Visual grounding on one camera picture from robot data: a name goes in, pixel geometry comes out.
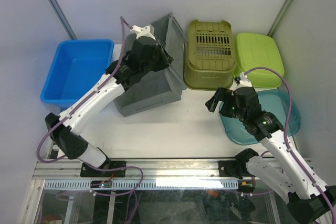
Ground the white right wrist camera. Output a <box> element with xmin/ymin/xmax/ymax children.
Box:
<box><xmin>234</xmin><ymin>72</ymin><xmax>253</xmax><ymax>90</ymax></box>

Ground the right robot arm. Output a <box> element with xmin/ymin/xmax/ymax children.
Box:
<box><xmin>205</xmin><ymin>87</ymin><xmax>335</xmax><ymax>223</ymax></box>

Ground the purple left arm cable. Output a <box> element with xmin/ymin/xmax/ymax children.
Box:
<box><xmin>36</xmin><ymin>16</ymin><xmax>132</xmax><ymax>164</ymax></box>

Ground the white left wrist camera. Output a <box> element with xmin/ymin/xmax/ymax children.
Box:
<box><xmin>130</xmin><ymin>24</ymin><xmax>156</xmax><ymax>40</ymax></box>

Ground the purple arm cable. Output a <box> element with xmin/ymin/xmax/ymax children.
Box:
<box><xmin>36</xmin><ymin>16</ymin><xmax>132</xmax><ymax>164</ymax></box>
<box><xmin>235</xmin><ymin>67</ymin><xmax>336</xmax><ymax>224</ymax></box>

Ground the white slotted cable duct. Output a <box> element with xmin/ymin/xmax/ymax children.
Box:
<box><xmin>44</xmin><ymin>178</ymin><xmax>238</xmax><ymax>190</ymax></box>

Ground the olive green slotted basket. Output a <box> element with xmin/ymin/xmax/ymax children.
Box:
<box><xmin>183</xmin><ymin>19</ymin><xmax>236</xmax><ymax>90</ymax></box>

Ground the teal transparent tub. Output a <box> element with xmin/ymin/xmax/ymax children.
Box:
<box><xmin>220</xmin><ymin>89</ymin><xmax>301</xmax><ymax>145</ymax></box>

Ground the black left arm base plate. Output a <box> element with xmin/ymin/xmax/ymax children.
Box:
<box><xmin>80</xmin><ymin>159</ymin><xmax>127</xmax><ymax>178</ymax></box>

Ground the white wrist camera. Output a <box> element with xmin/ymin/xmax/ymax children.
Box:
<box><xmin>234</xmin><ymin>72</ymin><xmax>253</xmax><ymax>90</ymax></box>
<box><xmin>130</xmin><ymin>24</ymin><xmax>156</xmax><ymax>40</ymax></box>

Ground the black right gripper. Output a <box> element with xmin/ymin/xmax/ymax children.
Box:
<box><xmin>205</xmin><ymin>86</ymin><xmax>247</xmax><ymax>122</ymax></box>

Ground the right aluminium corner post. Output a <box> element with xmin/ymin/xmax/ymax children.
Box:
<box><xmin>267</xmin><ymin>0</ymin><xmax>294</xmax><ymax>37</ymax></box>

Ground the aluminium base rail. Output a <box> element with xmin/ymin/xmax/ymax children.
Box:
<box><xmin>33</xmin><ymin>158</ymin><xmax>235</xmax><ymax>180</ymax></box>

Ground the blue plastic tub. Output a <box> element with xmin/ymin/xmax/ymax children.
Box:
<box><xmin>40</xmin><ymin>39</ymin><xmax>114</xmax><ymax>109</ymax></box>

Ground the left aluminium corner post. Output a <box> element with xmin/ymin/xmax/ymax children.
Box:
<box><xmin>47</xmin><ymin>0</ymin><xmax>78</xmax><ymax>40</ymax></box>

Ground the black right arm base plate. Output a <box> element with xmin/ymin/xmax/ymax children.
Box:
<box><xmin>218</xmin><ymin>159</ymin><xmax>265</xmax><ymax>179</ymax></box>

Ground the lime green plastic basin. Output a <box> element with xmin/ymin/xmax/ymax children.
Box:
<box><xmin>234</xmin><ymin>33</ymin><xmax>285</xmax><ymax>89</ymax></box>

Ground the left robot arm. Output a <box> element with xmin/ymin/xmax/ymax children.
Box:
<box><xmin>45</xmin><ymin>36</ymin><xmax>173</xmax><ymax>176</ymax></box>

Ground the grey plastic crate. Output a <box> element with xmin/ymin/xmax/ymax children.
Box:
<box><xmin>114</xmin><ymin>12</ymin><xmax>186</xmax><ymax>117</ymax></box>

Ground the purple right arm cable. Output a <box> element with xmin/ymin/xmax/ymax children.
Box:
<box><xmin>235</xmin><ymin>67</ymin><xmax>336</xmax><ymax>224</ymax></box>

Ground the aluminium corner post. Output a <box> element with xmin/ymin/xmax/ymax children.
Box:
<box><xmin>47</xmin><ymin>0</ymin><xmax>78</xmax><ymax>40</ymax></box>
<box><xmin>267</xmin><ymin>0</ymin><xmax>294</xmax><ymax>37</ymax></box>

